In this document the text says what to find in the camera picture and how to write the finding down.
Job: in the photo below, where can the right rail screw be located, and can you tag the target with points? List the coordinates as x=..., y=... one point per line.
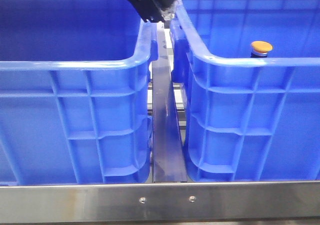
x=192, y=199

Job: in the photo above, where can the steel divider rail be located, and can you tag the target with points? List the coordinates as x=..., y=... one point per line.
x=167, y=155

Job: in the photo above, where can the blue plastic crate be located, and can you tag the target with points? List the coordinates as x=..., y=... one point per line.
x=74, y=80
x=249, y=119

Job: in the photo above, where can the rail screw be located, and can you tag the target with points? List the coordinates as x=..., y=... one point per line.
x=192, y=199
x=142, y=200

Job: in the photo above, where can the left rail screw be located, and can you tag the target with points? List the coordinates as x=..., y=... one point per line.
x=142, y=200

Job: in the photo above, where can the steel front rail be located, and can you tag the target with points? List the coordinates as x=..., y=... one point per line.
x=220, y=201

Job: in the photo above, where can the right blue plastic crate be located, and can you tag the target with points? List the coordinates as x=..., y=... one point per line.
x=249, y=119

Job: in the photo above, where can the left blue plastic crate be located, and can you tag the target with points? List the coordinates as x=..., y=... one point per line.
x=74, y=80

